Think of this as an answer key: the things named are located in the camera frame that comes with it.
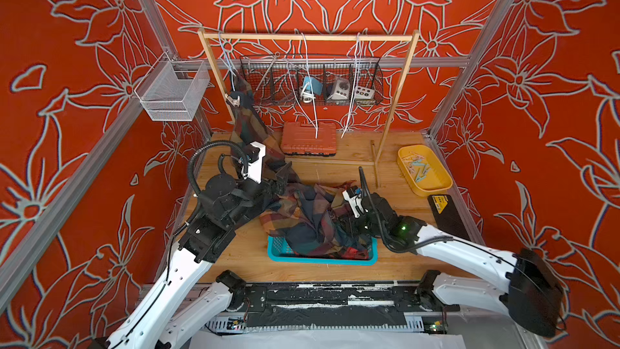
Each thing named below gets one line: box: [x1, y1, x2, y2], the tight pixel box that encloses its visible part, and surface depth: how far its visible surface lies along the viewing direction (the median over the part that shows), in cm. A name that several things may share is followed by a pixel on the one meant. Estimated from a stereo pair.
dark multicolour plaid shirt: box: [259, 180, 374, 260], surface depth 79 cm
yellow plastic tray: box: [397, 143, 453, 197], surface depth 105 cm
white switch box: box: [326, 77, 351, 101], surface depth 92 cm
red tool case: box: [280, 121, 337, 157], surface depth 109 cm
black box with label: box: [427, 193, 471, 241], surface depth 92 cm
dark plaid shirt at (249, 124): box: [227, 74, 287, 166], surface depth 81 cm
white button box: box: [354, 85, 375, 100], surface depth 96 cm
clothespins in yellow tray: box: [401, 151, 432, 183], surface depth 106 cm
